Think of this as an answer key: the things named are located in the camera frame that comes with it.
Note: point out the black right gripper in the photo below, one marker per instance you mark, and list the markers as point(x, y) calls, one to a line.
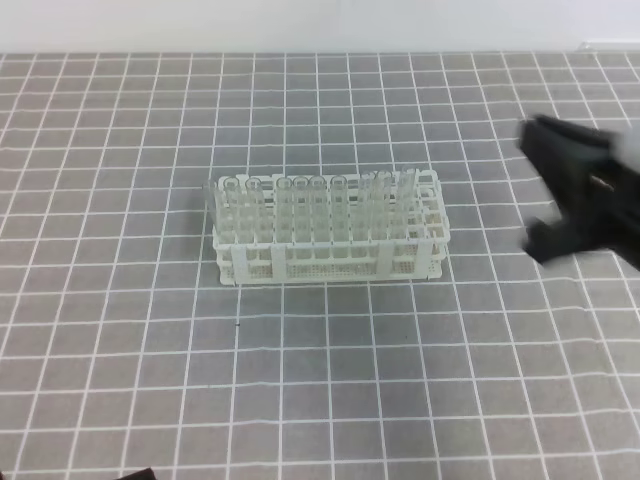
point(576, 163)

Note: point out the grey white-checked tablecloth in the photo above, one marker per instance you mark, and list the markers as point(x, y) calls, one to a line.
point(121, 349)

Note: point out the clear glass test tube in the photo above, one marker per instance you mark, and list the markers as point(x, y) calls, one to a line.
point(403, 199)

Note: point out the glass tube far left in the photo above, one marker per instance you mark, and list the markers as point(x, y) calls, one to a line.
point(230, 212)

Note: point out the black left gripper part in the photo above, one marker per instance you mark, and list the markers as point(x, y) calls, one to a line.
point(145, 474)

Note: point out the white plastic test tube rack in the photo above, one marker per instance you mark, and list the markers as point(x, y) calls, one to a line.
point(417, 256)

